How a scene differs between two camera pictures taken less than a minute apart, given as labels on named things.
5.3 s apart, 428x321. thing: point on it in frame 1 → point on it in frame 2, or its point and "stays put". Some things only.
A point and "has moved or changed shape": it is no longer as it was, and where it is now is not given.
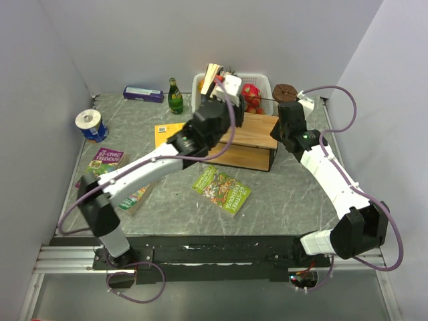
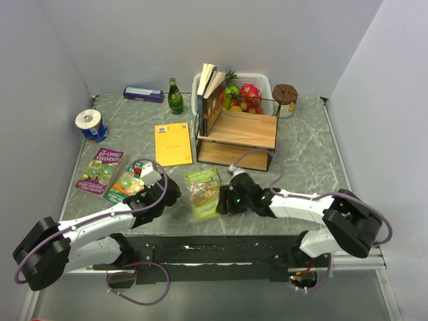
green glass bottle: (175, 99) stays put
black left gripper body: (219, 136) → (175, 195)
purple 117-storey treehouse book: (105, 160) stays put
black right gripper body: (277, 132) → (235, 204)
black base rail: (190, 259) stays put
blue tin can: (95, 135) stays put
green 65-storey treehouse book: (226, 193) has moved or changed shape
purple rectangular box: (144, 94) stays put
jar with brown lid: (285, 92) stays put
